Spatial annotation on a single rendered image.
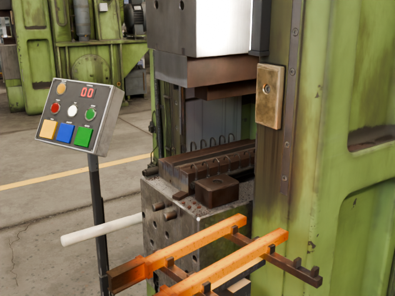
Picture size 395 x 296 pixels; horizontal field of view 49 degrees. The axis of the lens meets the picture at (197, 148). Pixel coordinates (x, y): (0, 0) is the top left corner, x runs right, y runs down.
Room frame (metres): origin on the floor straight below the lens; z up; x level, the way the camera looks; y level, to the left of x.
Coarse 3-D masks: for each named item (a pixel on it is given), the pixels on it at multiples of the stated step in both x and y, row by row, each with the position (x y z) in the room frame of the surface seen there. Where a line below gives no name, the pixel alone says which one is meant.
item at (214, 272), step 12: (264, 240) 0.89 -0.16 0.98; (276, 240) 0.90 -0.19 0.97; (240, 252) 0.84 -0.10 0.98; (252, 252) 0.84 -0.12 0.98; (264, 252) 0.87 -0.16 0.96; (216, 264) 0.80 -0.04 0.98; (228, 264) 0.80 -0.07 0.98; (240, 264) 0.82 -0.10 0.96; (192, 276) 0.76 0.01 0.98; (204, 276) 0.76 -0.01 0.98; (216, 276) 0.77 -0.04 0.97; (168, 288) 0.71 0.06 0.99; (180, 288) 0.72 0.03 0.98; (192, 288) 0.72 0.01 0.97
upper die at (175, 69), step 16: (160, 64) 1.40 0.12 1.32; (176, 64) 1.32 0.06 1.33; (192, 64) 1.28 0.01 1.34; (208, 64) 1.32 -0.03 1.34; (224, 64) 1.35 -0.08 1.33; (240, 64) 1.39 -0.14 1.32; (256, 64) 1.42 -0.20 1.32; (176, 80) 1.32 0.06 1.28; (192, 80) 1.28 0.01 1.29; (208, 80) 1.32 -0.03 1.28; (224, 80) 1.35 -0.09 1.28; (240, 80) 1.39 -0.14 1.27
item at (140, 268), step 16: (224, 224) 0.97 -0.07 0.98; (240, 224) 1.00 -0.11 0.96; (192, 240) 0.90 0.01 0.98; (208, 240) 0.92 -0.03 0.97; (160, 256) 0.83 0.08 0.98; (176, 256) 0.85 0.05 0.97; (112, 272) 0.76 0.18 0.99; (128, 272) 0.77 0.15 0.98; (144, 272) 0.79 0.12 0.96; (112, 288) 0.74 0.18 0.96
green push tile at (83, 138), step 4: (80, 128) 1.63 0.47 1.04; (84, 128) 1.62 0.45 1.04; (88, 128) 1.62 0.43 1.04; (80, 132) 1.62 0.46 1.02; (84, 132) 1.61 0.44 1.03; (88, 132) 1.60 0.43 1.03; (92, 132) 1.60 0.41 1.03; (76, 136) 1.62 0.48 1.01; (80, 136) 1.61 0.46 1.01; (84, 136) 1.60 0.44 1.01; (88, 136) 1.59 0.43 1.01; (76, 140) 1.61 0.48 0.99; (80, 140) 1.60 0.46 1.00; (84, 140) 1.59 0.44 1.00; (88, 140) 1.59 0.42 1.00; (76, 144) 1.60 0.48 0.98; (80, 144) 1.59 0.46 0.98; (84, 144) 1.58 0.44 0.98; (88, 144) 1.58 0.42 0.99
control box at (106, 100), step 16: (64, 80) 1.81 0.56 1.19; (48, 96) 1.81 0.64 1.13; (64, 96) 1.77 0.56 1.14; (80, 96) 1.72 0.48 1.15; (96, 96) 1.68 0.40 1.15; (112, 96) 1.67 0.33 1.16; (48, 112) 1.76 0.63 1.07; (64, 112) 1.72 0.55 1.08; (80, 112) 1.68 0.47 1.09; (96, 112) 1.64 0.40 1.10; (112, 112) 1.66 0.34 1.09; (96, 128) 1.61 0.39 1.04; (112, 128) 1.66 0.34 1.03; (64, 144) 1.64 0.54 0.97; (96, 144) 1.57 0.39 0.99
